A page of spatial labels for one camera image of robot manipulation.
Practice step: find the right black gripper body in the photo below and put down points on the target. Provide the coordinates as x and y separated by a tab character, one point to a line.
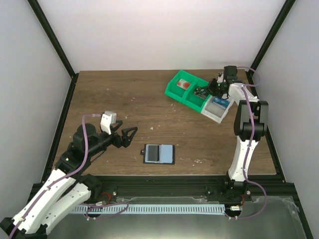
212	86

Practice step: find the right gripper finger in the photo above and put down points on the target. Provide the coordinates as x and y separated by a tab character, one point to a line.
202	94
206	90

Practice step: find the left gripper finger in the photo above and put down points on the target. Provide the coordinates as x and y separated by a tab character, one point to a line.
114	127
128	135

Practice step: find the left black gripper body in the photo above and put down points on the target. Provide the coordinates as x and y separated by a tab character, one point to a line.
118	139

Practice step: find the grey vip card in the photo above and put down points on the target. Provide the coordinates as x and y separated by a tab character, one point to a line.
201	94

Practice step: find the black card holder wallet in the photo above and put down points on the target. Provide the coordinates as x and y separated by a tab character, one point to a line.
166	154

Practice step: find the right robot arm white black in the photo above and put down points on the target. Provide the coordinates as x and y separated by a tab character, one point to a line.
250	125

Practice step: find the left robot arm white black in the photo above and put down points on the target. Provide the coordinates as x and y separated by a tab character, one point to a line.
66	187

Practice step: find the blue card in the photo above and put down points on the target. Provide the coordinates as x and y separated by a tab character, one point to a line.
221	102

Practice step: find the red white card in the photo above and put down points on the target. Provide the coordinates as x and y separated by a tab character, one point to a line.
183	84

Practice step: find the green bin middle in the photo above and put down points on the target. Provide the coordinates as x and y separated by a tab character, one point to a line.
193	101

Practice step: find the green bin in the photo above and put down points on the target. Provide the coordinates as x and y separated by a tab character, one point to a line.
174	88
193	101

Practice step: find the green bin left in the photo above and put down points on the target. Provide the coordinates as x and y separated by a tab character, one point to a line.
174	88

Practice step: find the white bin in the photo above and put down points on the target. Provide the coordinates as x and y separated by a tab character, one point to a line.
213	111

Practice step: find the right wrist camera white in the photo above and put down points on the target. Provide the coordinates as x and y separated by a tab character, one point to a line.
220	78

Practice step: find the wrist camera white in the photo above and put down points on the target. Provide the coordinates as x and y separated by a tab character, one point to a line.
108	118
220	78

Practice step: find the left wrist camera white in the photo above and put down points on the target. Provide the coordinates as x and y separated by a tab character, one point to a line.
108	118

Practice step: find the light blue slotted cable duct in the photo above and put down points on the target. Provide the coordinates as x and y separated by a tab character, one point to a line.
152	209

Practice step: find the right black frame post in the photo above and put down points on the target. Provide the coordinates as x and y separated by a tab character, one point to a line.
283	13

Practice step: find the black frame post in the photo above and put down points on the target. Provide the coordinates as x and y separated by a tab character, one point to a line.
40	15
283	13

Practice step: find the black aluminium front rail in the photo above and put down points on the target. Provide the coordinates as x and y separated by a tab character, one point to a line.
213	188

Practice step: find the left black frame post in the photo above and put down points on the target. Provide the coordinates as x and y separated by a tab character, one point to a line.
40	15

